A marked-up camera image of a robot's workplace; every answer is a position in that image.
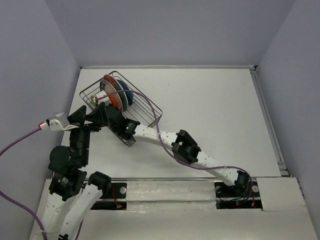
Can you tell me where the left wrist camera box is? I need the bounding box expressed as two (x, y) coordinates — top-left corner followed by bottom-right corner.
(38, 112), (78, 132)

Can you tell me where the green plate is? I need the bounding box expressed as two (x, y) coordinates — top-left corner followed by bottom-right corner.
(90, 95), (98, 107)

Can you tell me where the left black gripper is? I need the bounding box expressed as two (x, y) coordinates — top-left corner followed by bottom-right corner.
(66, 100), (110, 164)

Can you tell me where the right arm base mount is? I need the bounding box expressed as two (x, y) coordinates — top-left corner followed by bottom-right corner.
(214, 179), (263, 210)

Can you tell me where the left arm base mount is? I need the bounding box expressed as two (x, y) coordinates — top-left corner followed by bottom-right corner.
(91, 182), (127, 211)

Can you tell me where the white plate teal rim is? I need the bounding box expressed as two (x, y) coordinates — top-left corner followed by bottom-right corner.
(99, 80), (112, 91)

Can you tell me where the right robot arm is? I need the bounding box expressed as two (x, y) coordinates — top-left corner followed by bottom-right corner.
(105, 105), (252, 196)

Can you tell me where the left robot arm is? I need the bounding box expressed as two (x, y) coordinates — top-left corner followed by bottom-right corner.
(33, 102), (119, 240)

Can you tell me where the dark blue leaf plate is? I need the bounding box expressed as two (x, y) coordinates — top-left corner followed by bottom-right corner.
(117, 79), (135, 106)

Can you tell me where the red teal flower plate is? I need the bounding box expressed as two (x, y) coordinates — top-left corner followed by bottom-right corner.
(103, 74), (129, 112)

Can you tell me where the orange plate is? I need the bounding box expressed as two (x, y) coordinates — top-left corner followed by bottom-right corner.
(104, 84), (123, 110)

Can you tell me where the wire dish rack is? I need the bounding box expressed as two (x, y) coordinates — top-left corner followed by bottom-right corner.
(79, 70), (164, 148)

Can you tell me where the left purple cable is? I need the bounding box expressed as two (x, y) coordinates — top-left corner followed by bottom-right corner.
(0, 126), (83, 240)

